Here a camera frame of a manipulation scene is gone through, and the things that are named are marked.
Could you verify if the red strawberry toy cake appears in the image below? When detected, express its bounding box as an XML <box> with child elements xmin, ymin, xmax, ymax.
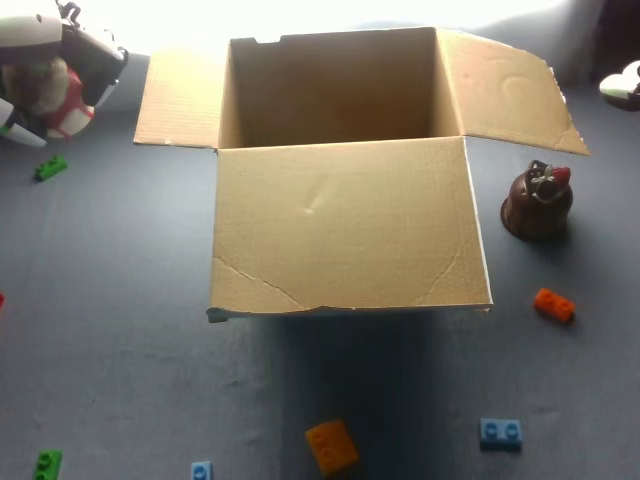
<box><xmin>2</xmin><ymin>55</ymin><xmax>96</xmax><ymax>142</ymax></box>

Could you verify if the chocolate toy cake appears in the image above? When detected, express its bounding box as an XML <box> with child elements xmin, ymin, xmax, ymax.
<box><xmin>500</xmin><ymin>158</ymin><xmax>575</xmax><ymax>242</ymax></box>

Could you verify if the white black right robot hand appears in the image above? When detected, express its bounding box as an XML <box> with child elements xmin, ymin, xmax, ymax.
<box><xmin>598</xmin><ymin>59</ymin><xmax>640</xmax><ymax>112</ymax></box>

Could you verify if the cardboard box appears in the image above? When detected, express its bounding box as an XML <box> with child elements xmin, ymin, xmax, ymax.
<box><xmin>132</xmin><ymin>25</ymin><xmax>591</xmax><ymax>325</ymax></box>

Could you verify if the green toy brick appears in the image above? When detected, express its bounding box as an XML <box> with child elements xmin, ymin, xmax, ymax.
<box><xmin>33</xmin><ymin>153</ymin><xmax>70</xmax><ymax>183</ymax></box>
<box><xmin>32</xmin><ymin>448</ymin><xmax>65</xmax><ymax>480</ymax></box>

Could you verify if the grey table cloth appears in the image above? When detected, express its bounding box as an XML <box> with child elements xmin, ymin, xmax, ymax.
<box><xmin>0</xmin><ymin>82</ymin><xmax>640</xmax><ymax>480</ymax></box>

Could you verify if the yellow-orange square toy brick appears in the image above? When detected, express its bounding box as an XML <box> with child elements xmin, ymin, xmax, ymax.
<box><xmin>304</xmin><ymin>418</ymin><xmax>361</xmax><ymax>476</ymax></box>

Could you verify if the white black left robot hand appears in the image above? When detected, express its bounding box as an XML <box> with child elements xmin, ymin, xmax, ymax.
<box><xmin>0</xmin><ymin>0</ymin><xmax>130</xmax><ymax>150</ymax></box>

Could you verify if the orange flat toy brick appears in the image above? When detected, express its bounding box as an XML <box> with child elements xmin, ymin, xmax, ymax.
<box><xmin>532</xmin><ymin>286</ymin><xmax>577</xmax><ymax>326</ymax></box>

